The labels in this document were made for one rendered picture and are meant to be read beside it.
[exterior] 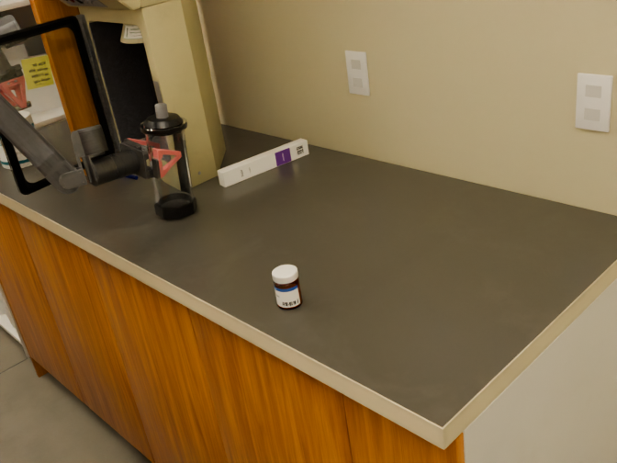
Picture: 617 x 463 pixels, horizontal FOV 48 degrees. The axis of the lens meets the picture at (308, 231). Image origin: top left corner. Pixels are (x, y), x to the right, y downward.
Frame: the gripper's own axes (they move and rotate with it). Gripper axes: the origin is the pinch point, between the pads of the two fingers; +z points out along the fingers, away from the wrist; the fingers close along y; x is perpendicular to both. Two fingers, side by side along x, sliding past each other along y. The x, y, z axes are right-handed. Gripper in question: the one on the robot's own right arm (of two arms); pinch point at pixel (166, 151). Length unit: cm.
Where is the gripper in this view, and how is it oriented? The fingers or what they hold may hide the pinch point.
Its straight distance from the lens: 168.7
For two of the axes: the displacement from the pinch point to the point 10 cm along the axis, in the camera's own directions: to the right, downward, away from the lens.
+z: 7.2, -3.3, 6.1
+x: 0.4, 9.0, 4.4
